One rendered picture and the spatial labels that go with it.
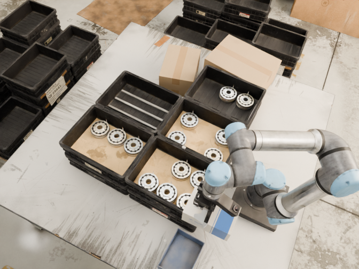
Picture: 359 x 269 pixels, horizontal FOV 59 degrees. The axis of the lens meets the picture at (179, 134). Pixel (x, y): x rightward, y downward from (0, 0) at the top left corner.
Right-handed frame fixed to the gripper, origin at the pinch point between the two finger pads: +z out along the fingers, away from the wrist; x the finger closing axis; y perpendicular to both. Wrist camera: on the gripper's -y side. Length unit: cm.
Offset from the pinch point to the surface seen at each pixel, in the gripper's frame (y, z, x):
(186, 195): 15.0, 24.8, -11.7
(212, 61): 37, 21, -100
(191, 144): 25, 28, -41
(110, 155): 61, 27, -15
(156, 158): 38, 28, -25
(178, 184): 21.5, 27.6, -16.4
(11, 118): 170, 83, -32
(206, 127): 22, 28, -56
